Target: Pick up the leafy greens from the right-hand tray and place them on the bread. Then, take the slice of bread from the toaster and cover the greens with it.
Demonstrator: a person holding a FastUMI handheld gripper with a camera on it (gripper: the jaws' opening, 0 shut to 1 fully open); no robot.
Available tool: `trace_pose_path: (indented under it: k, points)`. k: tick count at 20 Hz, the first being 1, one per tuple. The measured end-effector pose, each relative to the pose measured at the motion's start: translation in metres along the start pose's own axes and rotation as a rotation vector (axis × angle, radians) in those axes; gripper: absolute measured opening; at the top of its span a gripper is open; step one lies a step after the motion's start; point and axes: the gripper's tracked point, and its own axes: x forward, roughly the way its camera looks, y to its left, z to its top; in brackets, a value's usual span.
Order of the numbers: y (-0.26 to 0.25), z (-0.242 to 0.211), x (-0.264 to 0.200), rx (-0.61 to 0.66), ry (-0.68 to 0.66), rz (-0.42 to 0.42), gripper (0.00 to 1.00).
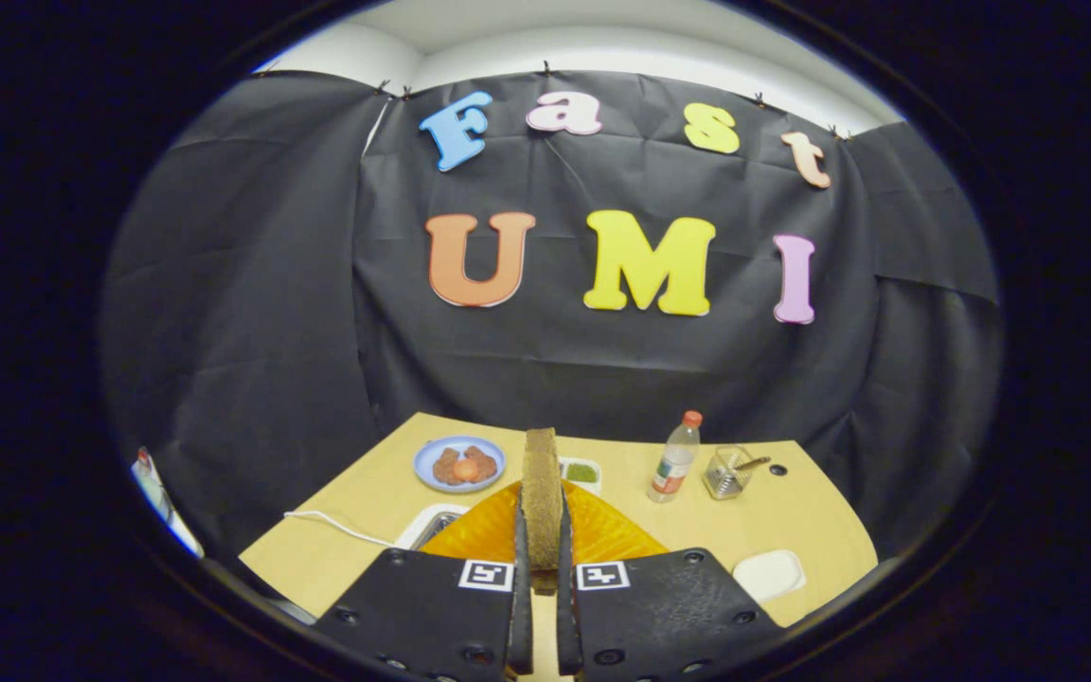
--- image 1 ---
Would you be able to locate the white seasoning tray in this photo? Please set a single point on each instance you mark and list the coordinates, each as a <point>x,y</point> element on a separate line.
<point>581,471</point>

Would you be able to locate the brown meat piece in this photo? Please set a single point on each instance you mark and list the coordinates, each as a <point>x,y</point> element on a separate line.
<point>443,466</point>
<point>486,462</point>

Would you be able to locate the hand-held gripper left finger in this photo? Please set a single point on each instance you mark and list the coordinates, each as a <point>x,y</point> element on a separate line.
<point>432,616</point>

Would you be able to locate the small brown utensil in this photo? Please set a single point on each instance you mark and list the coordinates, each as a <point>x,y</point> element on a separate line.
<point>754,463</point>

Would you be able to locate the blue plate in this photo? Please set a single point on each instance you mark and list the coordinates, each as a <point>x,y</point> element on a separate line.
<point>424,464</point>

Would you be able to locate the metal mesh holder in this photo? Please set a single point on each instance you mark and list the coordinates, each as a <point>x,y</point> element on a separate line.
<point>724,478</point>

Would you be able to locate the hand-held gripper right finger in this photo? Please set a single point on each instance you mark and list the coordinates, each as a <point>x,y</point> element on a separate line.
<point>669,616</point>

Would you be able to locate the white toaster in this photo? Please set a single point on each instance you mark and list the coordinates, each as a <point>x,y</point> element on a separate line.
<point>432,526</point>

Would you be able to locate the clear plastic bottle red cap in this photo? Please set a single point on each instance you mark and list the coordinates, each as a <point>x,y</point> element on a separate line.
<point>673,464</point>

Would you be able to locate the brown bread slice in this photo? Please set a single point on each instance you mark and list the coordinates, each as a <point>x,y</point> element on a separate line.
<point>542,493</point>

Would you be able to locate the white blue-edged object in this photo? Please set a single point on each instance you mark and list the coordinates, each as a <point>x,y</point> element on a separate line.
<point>167,507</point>

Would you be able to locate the white plate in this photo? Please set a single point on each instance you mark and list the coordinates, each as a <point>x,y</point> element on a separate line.
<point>771,575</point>

